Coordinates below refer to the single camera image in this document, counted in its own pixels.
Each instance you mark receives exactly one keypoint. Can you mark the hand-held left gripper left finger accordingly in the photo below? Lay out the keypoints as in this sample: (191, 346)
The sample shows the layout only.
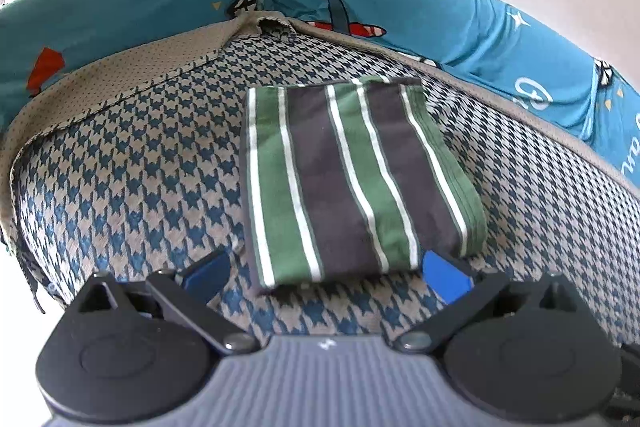
(207, 272)

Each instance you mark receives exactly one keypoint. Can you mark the green grey striped shirt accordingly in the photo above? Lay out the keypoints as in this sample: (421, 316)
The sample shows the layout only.
(340, 182)

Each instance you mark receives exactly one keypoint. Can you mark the blue houndstooth mat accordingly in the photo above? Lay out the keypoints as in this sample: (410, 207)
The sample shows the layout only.
(150, 167)

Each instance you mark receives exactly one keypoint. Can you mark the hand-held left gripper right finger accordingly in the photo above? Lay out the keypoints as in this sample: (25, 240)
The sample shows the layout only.
(447, 279)

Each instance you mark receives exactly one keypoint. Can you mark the blue printed bumper cushion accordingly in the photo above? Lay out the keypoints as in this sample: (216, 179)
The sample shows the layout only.
(425, 12)
(620, 132)
(125, 2)

